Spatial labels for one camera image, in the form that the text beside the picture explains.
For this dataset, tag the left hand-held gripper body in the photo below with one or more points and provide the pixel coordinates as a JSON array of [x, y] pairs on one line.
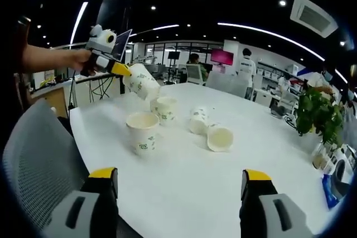
[[100, 41]]

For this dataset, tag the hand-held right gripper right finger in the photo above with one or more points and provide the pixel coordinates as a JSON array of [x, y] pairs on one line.
[[262, 210]]

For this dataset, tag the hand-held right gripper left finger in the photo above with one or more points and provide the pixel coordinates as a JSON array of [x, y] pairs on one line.
[[86, 210]]

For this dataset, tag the green-printed white paper cup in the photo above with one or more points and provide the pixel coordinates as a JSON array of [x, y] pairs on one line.
[[143, 140], [220, 139], [153, 107], [198, 122], [142, 82], [167, 109]]

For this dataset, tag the person's left hand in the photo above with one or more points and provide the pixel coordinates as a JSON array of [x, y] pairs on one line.
[[79, 59]]

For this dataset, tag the black laptop stand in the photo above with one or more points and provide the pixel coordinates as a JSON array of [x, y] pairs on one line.
[[122, 86]]

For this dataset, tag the white laptop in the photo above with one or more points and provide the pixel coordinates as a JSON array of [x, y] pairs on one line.
[[122, 45]]

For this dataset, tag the long ceiling light strip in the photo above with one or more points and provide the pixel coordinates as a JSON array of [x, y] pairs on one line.
[[78, 22], [267, 34]]

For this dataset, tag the black monitor on stand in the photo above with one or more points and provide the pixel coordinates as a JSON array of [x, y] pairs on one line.
[[174, 55]]

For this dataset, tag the wooden side desk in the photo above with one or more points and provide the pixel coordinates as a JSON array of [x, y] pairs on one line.
[[55, 101]]

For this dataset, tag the blue wipes packet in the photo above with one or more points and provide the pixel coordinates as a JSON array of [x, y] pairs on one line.
[[330, 193]]

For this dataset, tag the white table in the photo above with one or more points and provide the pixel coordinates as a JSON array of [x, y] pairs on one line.
[[195, 182]]

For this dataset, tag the white office chair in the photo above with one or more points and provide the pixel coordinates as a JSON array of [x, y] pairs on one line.
[[193, 73]]

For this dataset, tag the glass jar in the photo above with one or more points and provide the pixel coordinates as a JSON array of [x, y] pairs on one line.
[[322, 158]]

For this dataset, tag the grey mesh office chair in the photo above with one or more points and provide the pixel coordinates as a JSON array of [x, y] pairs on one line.
[[36, 148]]

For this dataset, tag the white power strip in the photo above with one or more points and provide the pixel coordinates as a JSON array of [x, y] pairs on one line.
[[290, 122]]

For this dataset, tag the small grey object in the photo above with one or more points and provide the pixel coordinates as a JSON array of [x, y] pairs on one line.
[[277, 112]]

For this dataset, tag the pink monitor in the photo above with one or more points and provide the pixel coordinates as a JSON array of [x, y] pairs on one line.
[[222, 57]]

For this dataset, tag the pale grey office chair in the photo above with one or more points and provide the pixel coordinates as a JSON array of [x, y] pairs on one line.
[[226, 83]]

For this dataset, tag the green potted plant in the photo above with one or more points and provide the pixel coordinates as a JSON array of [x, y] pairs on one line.
[[318, 112]]

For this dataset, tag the ceiling air vent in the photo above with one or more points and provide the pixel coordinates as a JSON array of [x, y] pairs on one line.
[[313, 16]]

